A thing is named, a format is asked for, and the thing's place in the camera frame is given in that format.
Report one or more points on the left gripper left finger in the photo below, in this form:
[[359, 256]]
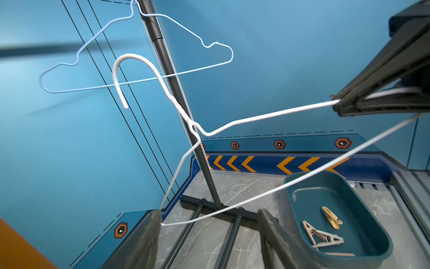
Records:
[[139, 250]]

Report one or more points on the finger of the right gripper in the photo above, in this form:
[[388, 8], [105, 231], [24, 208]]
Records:
[[406, 52], [393, 103]]

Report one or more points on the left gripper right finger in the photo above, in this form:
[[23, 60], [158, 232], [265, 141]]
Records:
[[279, 249]]

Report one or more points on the beige clothespin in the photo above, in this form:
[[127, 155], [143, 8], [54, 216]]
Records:
[[328, 239]]

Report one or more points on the cream yellow clothespin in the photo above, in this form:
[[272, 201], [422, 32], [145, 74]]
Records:
[[332, 218]]

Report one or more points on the white wire hanger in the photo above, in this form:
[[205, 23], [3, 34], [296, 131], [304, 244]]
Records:
[[192, 124]]

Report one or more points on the light pink clothespin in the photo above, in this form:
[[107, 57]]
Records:
[[340, 254]]

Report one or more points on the teal plastic tub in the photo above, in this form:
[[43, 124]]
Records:
[[362, 233]]

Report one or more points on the black clothes rack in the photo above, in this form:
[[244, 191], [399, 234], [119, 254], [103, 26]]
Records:
[[238, 216]]

